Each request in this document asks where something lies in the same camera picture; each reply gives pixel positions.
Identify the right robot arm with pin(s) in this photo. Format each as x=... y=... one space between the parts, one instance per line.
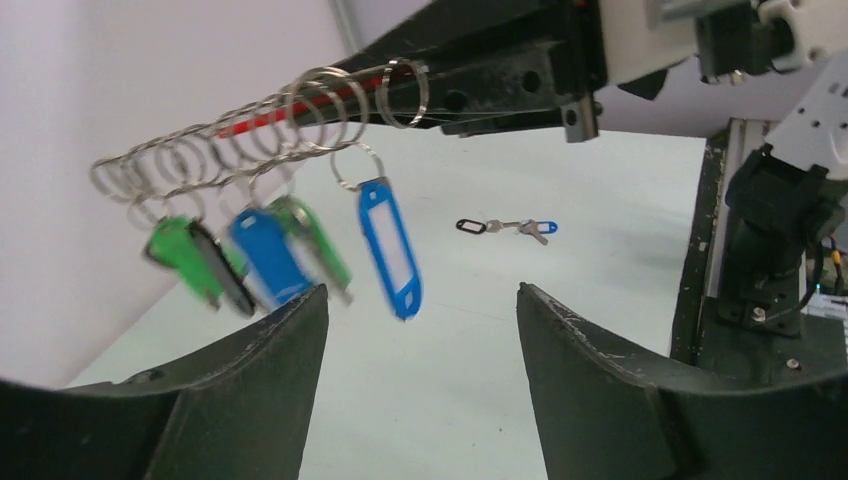
x=812 y=138

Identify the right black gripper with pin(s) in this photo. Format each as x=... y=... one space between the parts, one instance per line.
x=468 y=68

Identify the green key tag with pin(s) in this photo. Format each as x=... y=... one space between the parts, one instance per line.
x=170 y=246

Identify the solid blue key tag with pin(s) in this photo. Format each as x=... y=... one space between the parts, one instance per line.
x=262 y=241

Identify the black key tag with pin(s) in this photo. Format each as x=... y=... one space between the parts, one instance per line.
x=230 y=281

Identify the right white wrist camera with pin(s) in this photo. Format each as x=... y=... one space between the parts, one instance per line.
x=753 y=37

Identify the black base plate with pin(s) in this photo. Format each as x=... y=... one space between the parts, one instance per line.
x=763 y=294

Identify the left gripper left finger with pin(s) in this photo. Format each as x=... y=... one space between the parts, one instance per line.
x=238 y=408

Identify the removed keys with tags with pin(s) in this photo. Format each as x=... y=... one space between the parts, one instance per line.
x=539 y=230

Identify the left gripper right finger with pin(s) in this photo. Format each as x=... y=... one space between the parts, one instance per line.
x=608 y=408

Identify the red-handled key organizer with rings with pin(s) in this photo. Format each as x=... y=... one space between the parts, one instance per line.
x=265 y=132

